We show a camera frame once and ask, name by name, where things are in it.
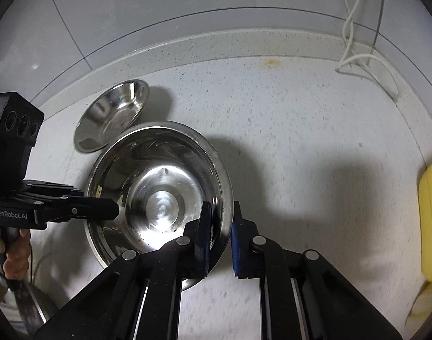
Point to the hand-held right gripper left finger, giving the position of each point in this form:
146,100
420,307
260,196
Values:
203,241

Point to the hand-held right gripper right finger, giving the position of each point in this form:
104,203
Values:
237,251

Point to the yellow detergent bottle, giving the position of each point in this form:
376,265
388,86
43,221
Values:
430,226

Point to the person's left hand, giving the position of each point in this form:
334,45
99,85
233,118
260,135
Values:
15,255

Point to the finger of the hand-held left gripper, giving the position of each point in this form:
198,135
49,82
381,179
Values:
60,188
95,209

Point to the small steel bowl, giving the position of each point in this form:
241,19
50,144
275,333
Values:
109,113

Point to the large steel bowl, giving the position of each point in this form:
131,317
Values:
159,184

